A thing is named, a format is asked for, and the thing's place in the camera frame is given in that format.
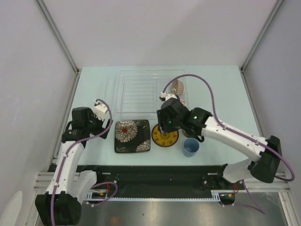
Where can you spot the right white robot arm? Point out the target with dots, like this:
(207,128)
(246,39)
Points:
(263,153)

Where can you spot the blue triangle patterned bowl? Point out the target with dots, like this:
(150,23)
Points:
(181,99)

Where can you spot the right aluminium frame post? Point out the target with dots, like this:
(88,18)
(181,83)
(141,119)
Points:
(267,24)

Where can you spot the aluminium front rail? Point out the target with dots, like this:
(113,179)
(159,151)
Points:
(44,178)

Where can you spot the aluminium frame post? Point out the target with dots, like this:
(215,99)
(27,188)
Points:
(56,33)
(267,24)

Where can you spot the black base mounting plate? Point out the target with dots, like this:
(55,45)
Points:
(161,182)

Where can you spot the yellow brown round saucer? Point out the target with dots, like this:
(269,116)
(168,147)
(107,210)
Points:
(165,139)

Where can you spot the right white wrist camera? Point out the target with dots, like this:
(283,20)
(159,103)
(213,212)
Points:
(164,96)

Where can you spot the clear plastic dish rack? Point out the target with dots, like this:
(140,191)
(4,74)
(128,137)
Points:
(138,91)

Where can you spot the pink patterned bowl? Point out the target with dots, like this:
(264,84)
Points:
(177,88)

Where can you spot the light blue plastic cup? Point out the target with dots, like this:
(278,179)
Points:
(190,147)

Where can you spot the light blue cable duct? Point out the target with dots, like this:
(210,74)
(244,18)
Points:
(213,197)

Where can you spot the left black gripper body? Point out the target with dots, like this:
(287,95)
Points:
(94,124)

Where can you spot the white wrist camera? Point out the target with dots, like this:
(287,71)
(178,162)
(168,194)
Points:
(100,109)
(164,96)

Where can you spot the left aluminium frame post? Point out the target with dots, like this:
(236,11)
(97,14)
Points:
(56,33)

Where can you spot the red interior dark mug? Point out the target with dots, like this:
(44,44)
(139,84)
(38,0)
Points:
(198,138)

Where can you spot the black floral square plate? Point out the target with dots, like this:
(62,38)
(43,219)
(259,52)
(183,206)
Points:
(132,136)

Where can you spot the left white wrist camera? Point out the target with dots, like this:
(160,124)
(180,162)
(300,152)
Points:
(100,109)

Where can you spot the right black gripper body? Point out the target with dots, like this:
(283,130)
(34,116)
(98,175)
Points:
(166,125)

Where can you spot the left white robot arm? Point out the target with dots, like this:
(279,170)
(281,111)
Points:
(61,204)

